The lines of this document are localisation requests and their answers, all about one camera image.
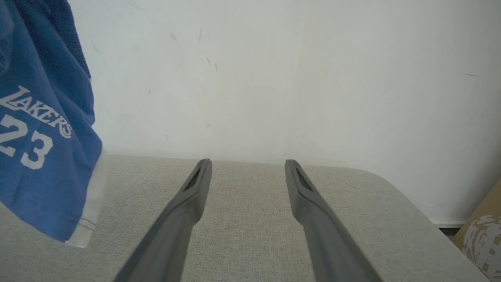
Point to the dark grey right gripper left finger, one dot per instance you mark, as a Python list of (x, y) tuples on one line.
[(172, 235)]

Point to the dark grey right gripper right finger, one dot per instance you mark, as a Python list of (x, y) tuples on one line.
[(328, 243)]

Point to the blue Lakers basketball shorts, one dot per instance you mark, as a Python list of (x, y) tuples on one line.
[(47, 176)]

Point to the brown printed cardboard box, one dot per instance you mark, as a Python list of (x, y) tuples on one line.
[(485, 239)]

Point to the white wall baseboard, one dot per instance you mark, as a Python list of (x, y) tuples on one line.
[(446, 224)]

